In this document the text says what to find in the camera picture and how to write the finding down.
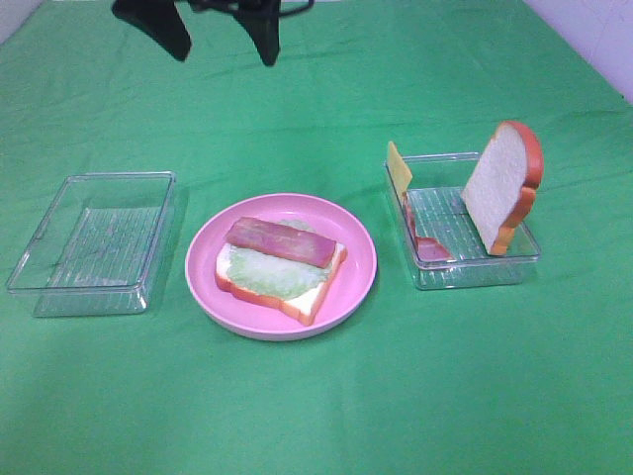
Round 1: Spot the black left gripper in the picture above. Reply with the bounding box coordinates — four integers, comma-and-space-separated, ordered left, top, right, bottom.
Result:
111, 0, 281, 66

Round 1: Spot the bacon strip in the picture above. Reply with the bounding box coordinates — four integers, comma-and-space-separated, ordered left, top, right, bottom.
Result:
400, 191, 452, 262
226, 217, 336, 268

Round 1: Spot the yellow cheese slice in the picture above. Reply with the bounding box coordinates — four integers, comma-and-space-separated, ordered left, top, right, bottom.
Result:
387, 142, 412, 194

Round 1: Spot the green lettuce leaf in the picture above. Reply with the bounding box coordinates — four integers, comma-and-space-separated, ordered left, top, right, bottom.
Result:
216, 217, 345, 301

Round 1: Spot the white bread slice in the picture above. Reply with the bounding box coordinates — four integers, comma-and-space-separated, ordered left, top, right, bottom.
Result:
215, 243, 347, 326

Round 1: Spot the clear left plastic tray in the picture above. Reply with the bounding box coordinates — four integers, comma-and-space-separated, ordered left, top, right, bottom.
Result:
6, 171, 176, 318

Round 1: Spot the clear plastic tray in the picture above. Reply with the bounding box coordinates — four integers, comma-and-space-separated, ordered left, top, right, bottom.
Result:
386, 151, 540, 290
6, 171, 176, 318

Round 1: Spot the pink round plate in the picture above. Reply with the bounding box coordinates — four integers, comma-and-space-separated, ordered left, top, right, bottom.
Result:
185, 193, 377, 341

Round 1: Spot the clear right plastic tray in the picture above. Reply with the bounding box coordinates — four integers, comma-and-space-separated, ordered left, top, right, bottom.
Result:
386, 151, 540, 290

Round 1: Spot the green tablecloth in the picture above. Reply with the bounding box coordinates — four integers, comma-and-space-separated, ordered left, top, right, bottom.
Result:
1, 1, 632, 474

